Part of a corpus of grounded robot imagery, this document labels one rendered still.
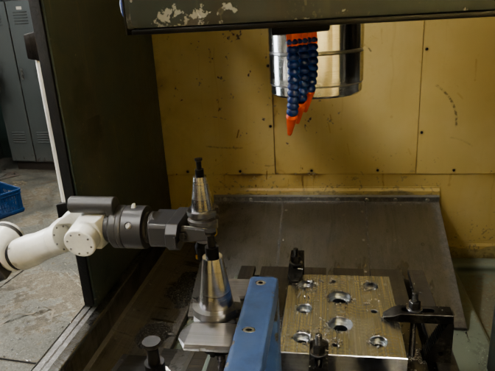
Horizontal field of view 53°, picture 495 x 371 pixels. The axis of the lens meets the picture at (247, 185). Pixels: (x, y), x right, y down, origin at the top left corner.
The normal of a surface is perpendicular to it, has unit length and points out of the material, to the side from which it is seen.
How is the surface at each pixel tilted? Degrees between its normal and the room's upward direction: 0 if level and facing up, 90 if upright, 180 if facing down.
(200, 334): 0
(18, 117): 90
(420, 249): 24
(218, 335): 0
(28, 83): 90
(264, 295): 0
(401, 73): 90
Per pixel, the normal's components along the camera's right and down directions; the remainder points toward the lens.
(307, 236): -0.12, -0.72
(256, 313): -0.05, -0.94
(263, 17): -0.12, 0.67
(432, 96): -0.15, 0.33
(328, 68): 0.12, 0.32
